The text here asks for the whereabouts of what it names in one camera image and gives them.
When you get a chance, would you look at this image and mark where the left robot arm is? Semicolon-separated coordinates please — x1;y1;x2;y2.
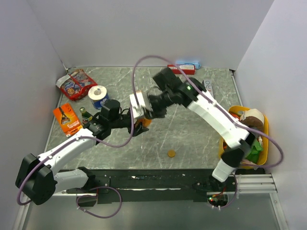
15;98;153;206

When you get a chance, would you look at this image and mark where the red snack bag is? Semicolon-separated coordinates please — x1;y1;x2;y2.
56;69;97;101

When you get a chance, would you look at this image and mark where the orange razor package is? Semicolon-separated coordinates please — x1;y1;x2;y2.
53;103;83;137

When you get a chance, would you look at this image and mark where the blue packet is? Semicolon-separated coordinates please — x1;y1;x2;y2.
176;60;201;69

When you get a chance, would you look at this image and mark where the brown white plush toy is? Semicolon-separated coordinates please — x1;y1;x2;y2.
240;109;265;131

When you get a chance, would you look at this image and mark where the purple cable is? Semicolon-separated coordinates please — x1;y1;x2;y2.
16;109;135;218
131;55;284;211

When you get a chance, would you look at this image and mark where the red rectangular box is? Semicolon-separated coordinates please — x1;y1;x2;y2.
167;65;196;75

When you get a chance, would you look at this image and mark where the green toy cabbage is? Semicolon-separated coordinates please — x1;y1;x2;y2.
246;139;263;164

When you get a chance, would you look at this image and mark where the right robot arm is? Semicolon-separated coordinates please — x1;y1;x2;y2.
135;68;255;191

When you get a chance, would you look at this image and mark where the yellow basket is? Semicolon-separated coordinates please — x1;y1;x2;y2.
218;105;269;169

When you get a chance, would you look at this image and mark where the blue toilet paper roll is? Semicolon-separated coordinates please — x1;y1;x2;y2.
88;85;109;110

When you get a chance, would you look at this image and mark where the grey toothpaste box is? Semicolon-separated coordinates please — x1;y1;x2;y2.
202;80;214;97

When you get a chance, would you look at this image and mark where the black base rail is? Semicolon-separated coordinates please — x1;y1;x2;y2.
66;169;266;204

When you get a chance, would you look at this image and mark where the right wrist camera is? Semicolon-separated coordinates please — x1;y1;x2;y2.
130;90;151;119

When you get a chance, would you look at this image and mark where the green glass bottle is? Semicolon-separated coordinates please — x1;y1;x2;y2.
80;107;93;125

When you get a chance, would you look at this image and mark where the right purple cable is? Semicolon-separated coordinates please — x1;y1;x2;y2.
131;55;284;211

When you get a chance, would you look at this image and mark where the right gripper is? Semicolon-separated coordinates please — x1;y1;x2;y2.
143;89;174;120

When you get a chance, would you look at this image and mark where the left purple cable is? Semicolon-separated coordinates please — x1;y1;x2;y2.
16;109;135;218

